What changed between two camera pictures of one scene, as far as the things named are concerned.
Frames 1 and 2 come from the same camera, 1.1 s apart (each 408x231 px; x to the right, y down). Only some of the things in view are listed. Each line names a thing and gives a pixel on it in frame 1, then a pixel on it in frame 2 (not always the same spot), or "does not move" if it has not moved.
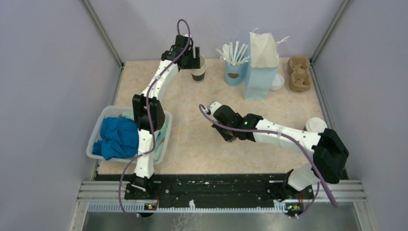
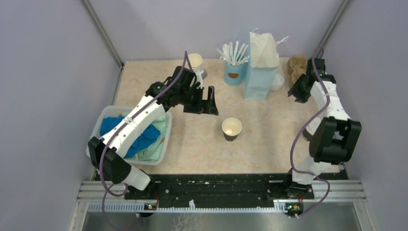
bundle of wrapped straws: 232,56 does not move
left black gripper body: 191,62 to 191,93
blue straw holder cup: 235,75 does not move
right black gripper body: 222,131 to 299,92
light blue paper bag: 263,67 does not move
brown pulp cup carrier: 300,78 does not move
